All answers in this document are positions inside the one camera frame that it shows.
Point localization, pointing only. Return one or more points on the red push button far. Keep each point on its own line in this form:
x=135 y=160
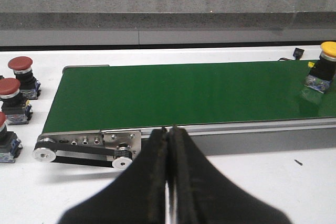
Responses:
x=22 y=69

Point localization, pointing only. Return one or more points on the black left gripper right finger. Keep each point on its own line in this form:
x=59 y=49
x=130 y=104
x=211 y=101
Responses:
x=201 y=194

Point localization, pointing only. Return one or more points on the green conveyor belt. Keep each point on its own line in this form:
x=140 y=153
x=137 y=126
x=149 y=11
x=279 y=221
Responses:
x=122 y=97

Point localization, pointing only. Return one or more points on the yellow mushroom push button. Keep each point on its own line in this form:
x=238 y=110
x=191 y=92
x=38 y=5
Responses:
x=322 y=72

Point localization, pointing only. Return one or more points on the red push button middle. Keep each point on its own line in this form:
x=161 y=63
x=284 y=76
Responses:
x=16 y=107

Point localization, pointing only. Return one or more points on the grey counter left section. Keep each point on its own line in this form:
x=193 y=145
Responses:
x=148 y=22

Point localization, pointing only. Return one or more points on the black connector with cable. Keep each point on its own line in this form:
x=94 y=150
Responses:
x=297 y=55

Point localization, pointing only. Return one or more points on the red push button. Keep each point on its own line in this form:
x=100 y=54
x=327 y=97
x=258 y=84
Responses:
x=16 y=107
x=11 y=145
x=22 y=69

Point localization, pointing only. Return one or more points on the red push button near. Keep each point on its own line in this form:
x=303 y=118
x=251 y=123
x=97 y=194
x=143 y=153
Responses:
x=11 y=145

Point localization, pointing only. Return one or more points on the black timing drive belt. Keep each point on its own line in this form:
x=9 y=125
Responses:
x=82 y=155

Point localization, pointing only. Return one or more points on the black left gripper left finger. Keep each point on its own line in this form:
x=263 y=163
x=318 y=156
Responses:
x=135 y=196

